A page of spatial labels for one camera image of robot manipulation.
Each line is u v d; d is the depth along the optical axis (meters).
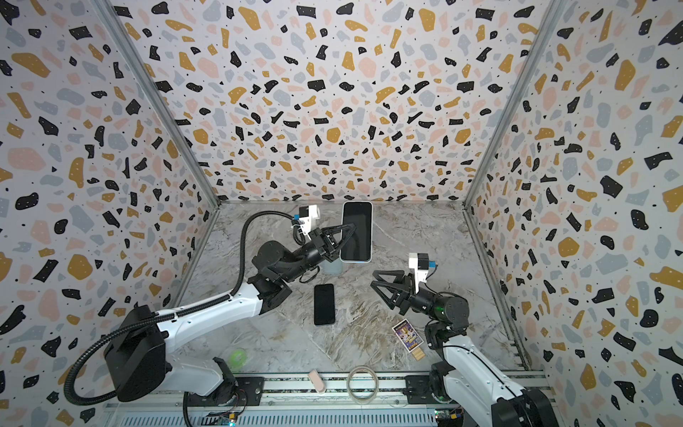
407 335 0.83
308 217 0.63
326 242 0.59
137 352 0.41
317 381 0.75
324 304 0.92
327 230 0.61
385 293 0.64
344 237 0.62
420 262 0.60
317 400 0.73
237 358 0.80
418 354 0.80
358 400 0.72
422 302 0.63
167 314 0.45
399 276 0.67
